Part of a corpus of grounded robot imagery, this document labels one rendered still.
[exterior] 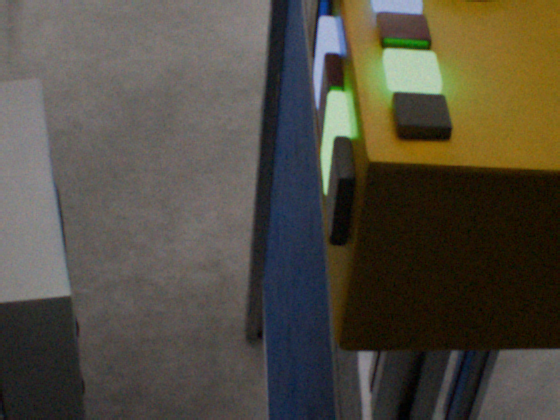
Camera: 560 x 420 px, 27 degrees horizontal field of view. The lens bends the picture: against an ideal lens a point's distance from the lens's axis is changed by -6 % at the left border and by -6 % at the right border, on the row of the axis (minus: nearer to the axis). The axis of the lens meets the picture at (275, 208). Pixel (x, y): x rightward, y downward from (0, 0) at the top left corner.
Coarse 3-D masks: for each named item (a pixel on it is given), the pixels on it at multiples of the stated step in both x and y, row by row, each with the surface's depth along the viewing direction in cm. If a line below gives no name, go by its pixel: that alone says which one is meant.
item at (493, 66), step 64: (448, 0) 45; (512, 0) 45; (448, 64) 41; (512, 64) 42; (384, 128) 38; (512, 128) 39; (384, 192) 38; (448, 192) 38; (512, 192) 38; (384, 256) 40; (448, 256) 40; (512, 256) 40; (384, 320) 42; (448, 320) 42; (512, 320) 42
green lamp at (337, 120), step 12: (336, 96) 42; (336, 108) 41; (336, 120) 41; (348, 120) 41; (324, 132) 43; (336, 132) 41; (348, 132) 41; (324, 144) 43; (324, 156) 43; (324, 168) 43; (324, 180) 43; (324, 192) 43
